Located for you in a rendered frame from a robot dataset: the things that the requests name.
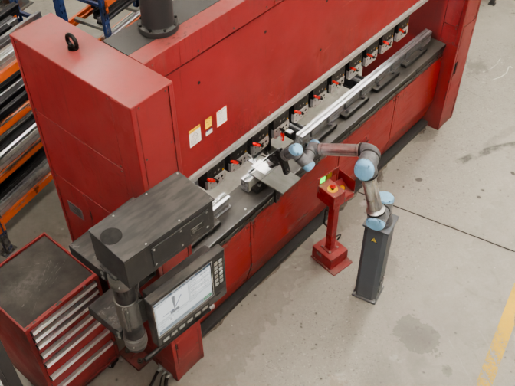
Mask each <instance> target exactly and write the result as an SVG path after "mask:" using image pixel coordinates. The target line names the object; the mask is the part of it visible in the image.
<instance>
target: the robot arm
mask: <svg viewBox="0 0 515 386"><path fill-rule="evenodd" d="M316 155H333V156H352V157H358V160H357V162H356V164H355V167H354V173H355V175H356V177H358V179H359V180H361V181H362V184H363V188H364V192H365V196H366V202H367V205H368V207H367V209H366V213H367V219H366V225H367V226H368V227H369V228H371V229H373V230H375V231H380V230H382V229H386V228H389V227H390V226H391V225H392V222H393V217H392V207H393V203H394V196H393V195H392V194H391V193H389V192H387V191H379V186H378V182H377V177H378V175H379V173H378V169H377V165H378V164H379V160H380V158H381V153H380V151H379V149H378V148H377V147H376V146H374V145H373V144H370V143H366V142H360V143H359V144H339V143H320V142H319V141H318V140H315V139H312V140H310V142H309V143H308V144H307V147H306V148H305V150H304V152H303V148H302V145H301V144H299V143H294V144H292V145H290V146H288V147H287V148H285V149H282V147H281V148H280V149H277V150H275V151H274V153H272V154H271V155H269V156H268V158H269V160H270V161H268V160H266V162H267V164H268V167H269V168H273V167H275V166H278V165H279V164H280V165H281V168H282V170H283V173H284V175H288V174H289V173H290V166H289V163H288V160H290V159H293V160H294V161H295V162H296V163H297V164H298V165H299V166H300V167H301V168H303V169H304V170H305V171H306V172H309V171H310V170H312V169H313V167H314V166H315V162H314V161H313V159H314V157H315V156H316Z"/></svg>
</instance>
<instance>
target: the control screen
mask: <svg viewBox="0 0 515 386"><path fill-rule="evenodd" d="M211 295H212V278H211V270H210V263H209V264H208V265H206V266H205V267H204V268H202V269H201V270H200V271H198V272H197V273H196V274H195V275H193V276H192V277H191V278H189V279H188V280H186V281H185V282H184V283H183V284H182V285H180V286H179V287H178V288H176V289H175V290H173V291H172V292H171V293H170V294H169V295H167V296H166V297H164V298H163V299H162V300H160V301H159V302H158V303H157V304H155V305H154V306H153V308H154V312H155V316H156V324H157V328H158V332H159V336H161V335H162V334H163V333H165V332H166V331H167V330H169V329H170V328H172V327H173V326H174V325H175V324H176V323H177V322H179V321H180V320H181V319H183V318H184V317H185V316H187V315H188V314H189V313H190V312H191V311H192V310H193V309H195V308H196V307H197V306H199V305H200V304H201V303H203V302H204V301H205V300H207V298H209V297H210V296H211ZM173 316H174V319H173V320H171V321H170V322H169V319H170V318H172V317H173Z"/></svg>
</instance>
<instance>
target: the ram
mask: <svg viewBox="0 0 515 386"><path fill-rule="evenodd" d="M419 1H420V0H283V1H281V2H279V3H277V4H276V5H275V6H273V7H272V8H270V9H268V10H267V11H265V12H264V13H262V14H261V15H259V16H257V17H256V18H254V19H253V20H251V21H249V22H248V23H247V24H245V25H243V26H242V27H240V28H239V29H238V30H236V31H234V32H232V33H231V34H230V35H228V36H227V37H225V38H223V39H221V40H220V41H219V42H217V43H216V44H214V45H212V46H211V47H209V48H208V49H206V50H205V51H203V52H202V53H200V54H198V55H197V56H195V57H194V58H192V59H191V60H190V61H187V62H186V63H184V64H183V65H182V66H180V67H178V68H176V69H175V70H174V71H172V72H171V73H169V74H167V75H166V76H165V78H167V79H169V80H171V81H172V85H173V93H174V100H175V112H176V119H177V126H178V133H179V145H180V152H181V160H182V172H183V175H184V176H185V177H186V178H189V177H190V176H192V175H193V174H194V173H196V172H197V171H198V170H199V169H201V168H202V167H203V166H205V165H206V164H207V163H209V162H210V161H211V160H213V159H214V158H215V157H216V156H217V155H219V154H220V153H222V152H223V151H225V150H226V149H227V148H228V147H229V146H231V145H232V144H233V143H235V142H236V141H238V140H239V139H240V138H241V137H242V136H244V135H245V134H246V133H248V132H249V131H251V130H252V129H253V128H254V127H255V126H257V125H258V124H259V123H261V122H262V121H264V120H265V119H266V118H268V117H269V116H270V115H271V114H272V113H274V112H275V111H277V110H278V109H279V108H281V107H282V106H283V105H284V104H285V103H287V102H288V101H289V100H291V99H292V98H294V97H295V96H296V95H297V94H299V93H300V92H301V91H302V90H304V89H305V88H307V87H308V86H309V85H311V84H312V83H313V82H314V81H315V80H317V79H318V78H320V77H321V76H323V75H324V74H325V73H326V72H327V71H328V70H330V69H331V68H333V67H334V66H336V65H337V64H338V63H339V62H340V61H342V60H343V59H344V58H346V57H347V56H348V55H350V54H351V53H352V52H354V51H355V50H356V49H357V48H359V47H360V46H361V45H363V44H364V43H366V42H367V41H368V40H369V39H370V38H372V37H373V36H374V35H376V34H377V33H379V32H380V31H381V30H382V29H383V28H385V27H386V26H387V25H389V24H390V23H392V22H393V21H394V20H395V19H397V18H398V17H399V16H400V15H402V14H403V13H405V12H406V11H408V10H409V9H410V8H411V7H412V6H413V5H415V4H416V3H418V2H419ZM427 1H428V0H424V1H423V2H422V3H421V4H420V5H418V6H417V7H415V8H414V9H413V10H411V11H410V12H409V13H408V14H407V15H405V16H404V17H403V18H401V19H400V20H398V21H397V22H396V23H395V24H394V25H392V26H391V27H390V28H388V29H387V30H385V31H384V32H383V33H381V34H380V35H379V36H378V37H377V38H375V39H374V40H373V41H371V42H370V43H368V44H367V45H366V46H365V47H364V48H362V49H361V50H360V51H358V52H357V53H356V54H354V55H353V56H352V57H351V58H349V59H348V60H347V61H345V62H344V63H343V64H341V65H340V66H338V68H336V69H335V70H334V71H332V72H331V73H330V74H328V75H327V76H326V77H324V78H323V79H322V80H321V81H320V82H318V83H317V84H315V85H314V86H313V87H311V88H310V89H309V90H308V91H307V92H305V93H304V94H302V95H301V96H300V97H298V98H297V99H296V100H295V101H293V102H292V103H291V104H290V105H288V106H287V107H285V108H284V109H283V110H281V111H280V112H279V113H278V114H277V115H275V116H274V117H273V118H271V119H270V120H268V121H267V122H266V123H265V124H264V125H263V126H261V127H260V128H258V129H257V130H255V131H254V132H253V133H252V134H250V135H249V136H248V137H247V138H246V139H244V140H243V141H241V142H240V143H238V144H237V145H236V146H235V147H234V148H233V149H231V150H230V151H228V152H227V153H226V154H224V155H223V156H222V157H221V158H220V159H218V160H217V161H216V162H214V163H213V164H211V165H210V166H209V167H207V169H205V170H204V171H203V172H201V173H200V174H199V175H197V176H196V177H194V178H193V179H192V180H191V181H192V182H194V181H195V180H197V179H198V178H200V177H201V176H202V175H204V174H205V173H206V172H207V171H208V170H210V169H211V168H212V167H214V166H215V165H217V164H218V163H219V162H220V161H221V160H222V159H224V158H225V157H227V156H228V155H229V154H231V153H232V152H233V151H235V150H236V149H237V148H238V147H239V146H241V145H242V144H243V143H245V142H246V141H248V140H249V139H250V138H251V137H252V136H254V135H255V134H256V133H258V132H259V131H260V130H262V129H263V128H264V127H265V126H266V125H268V124H269V123H271V122H272V121H273V120H274V119H276V118H277V117H279V115H281V114H282V113H283V112H285V111H286V110H288V109H289V108H290V107H291V106H293V105H294V104H295V103H296V102H297V101H299V100H300V99H302V98H303V97H305V96H306V95H307V94H308V93H309V92H310V91H312V90H313V89H314V88H316V87H317V86H319V85H320V84H321V83H322V82H323V81H325V80H326V79H327V78H328V77H330V76H331V75H333V74H334V73H336V72H337V71H338V70H339V69H340V68H341V67H343V66H344V65H345V64H347V63H348V62H350V61H351V60H352V59H353V58H354V57H356V56H357V55H358V54H360V53H361V52H362V51H364V50H365V49H366V48H367V47H368V46H370V45H371V44H373V43H374V42H375V41H377V40H378V39H379V38H381V36H383V35H384V34H385V33H387V32H388V31H390V30H391V29H392V28H394V27H395V26H396V25H397V24H398V23H399V22H401V21H402V20H404V19H405V18H406V17H408V16H409V15H410V14H411V13H412V12H414V11H415V10H416V9H418V8H419V7H421V6H422V5H423V4H424V3H426V2H427ZM226 105H227V117H228V121H226V122H225V123H223V124H222V125H220V126H219V127H218V128H217V120H216V112H218V111H219V110H220V109H221V108H223V107H224V106H226ZM210 116H212V126H210V127H209V128H207V129H205V120H206V119H207V118H209V117H210ZM199 124H200V129H201V138H202V140H201V141H199V142H198V143H196V144H195V145H194V146H193V147H191V148H190V141H189V131H191V130H192V129H194V128H195V127H196V126H198V125H199ZM211 128H212V132H211V133H210V134H208V135H207V136H206V131H207V130H209V129H211Z"/></svg>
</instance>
